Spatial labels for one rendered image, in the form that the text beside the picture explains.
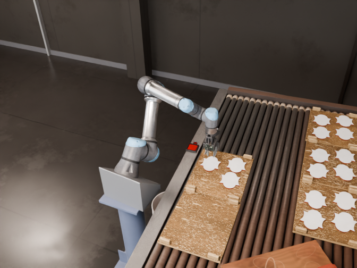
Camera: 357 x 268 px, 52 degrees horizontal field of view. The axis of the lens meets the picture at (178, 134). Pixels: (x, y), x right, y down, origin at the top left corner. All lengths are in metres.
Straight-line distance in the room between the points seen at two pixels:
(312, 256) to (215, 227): 0.52
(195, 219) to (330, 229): 0.73
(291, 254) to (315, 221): 0.36
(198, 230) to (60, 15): 4.53
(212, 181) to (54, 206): 1.79
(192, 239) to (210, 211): 0.21
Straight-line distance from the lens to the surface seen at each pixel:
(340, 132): 2.89
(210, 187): 2.29
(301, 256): 1.93
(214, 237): 2.05
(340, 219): 2.27
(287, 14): 4.48
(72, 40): 6.04
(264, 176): 2.42
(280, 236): 2.13
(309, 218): 2.21
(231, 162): 2.44
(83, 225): 3.42
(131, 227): 2.52
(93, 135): 4.34
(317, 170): 2.51
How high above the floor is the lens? 2.58
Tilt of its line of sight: 38 degrees down
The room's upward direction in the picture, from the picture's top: 2 degrees counter-clockwise
